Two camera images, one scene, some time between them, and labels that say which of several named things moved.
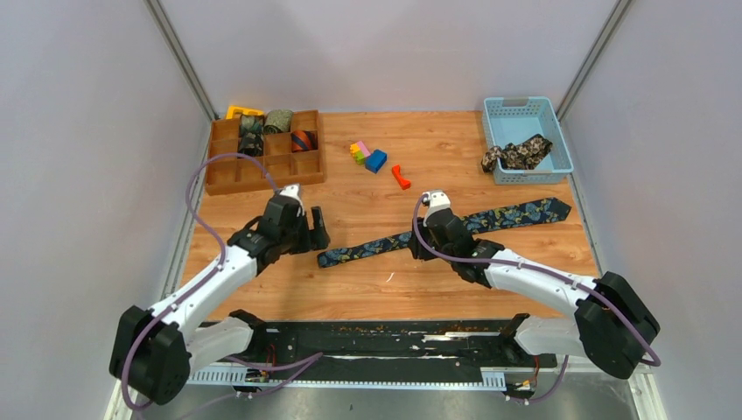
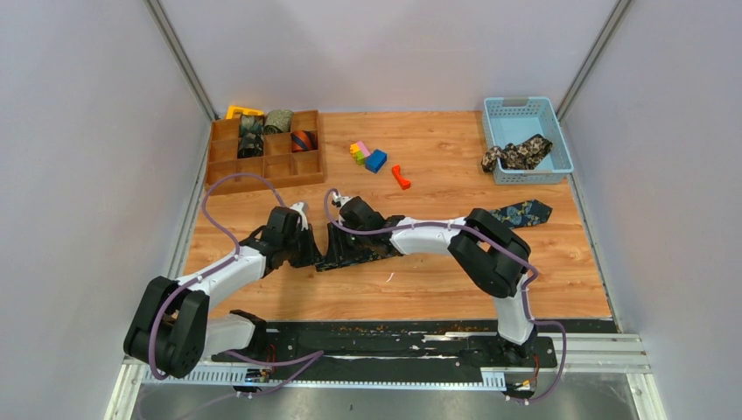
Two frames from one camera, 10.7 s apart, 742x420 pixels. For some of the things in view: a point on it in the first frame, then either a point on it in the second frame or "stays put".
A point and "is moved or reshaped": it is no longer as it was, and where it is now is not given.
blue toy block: [375, 160] stays put
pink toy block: [362, 148] stays put
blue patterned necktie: [476, 225] is moved or reshaped
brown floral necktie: [513, 157] stays put
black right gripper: [423, 231] to [338, 251]
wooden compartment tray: [285, 166] stays put
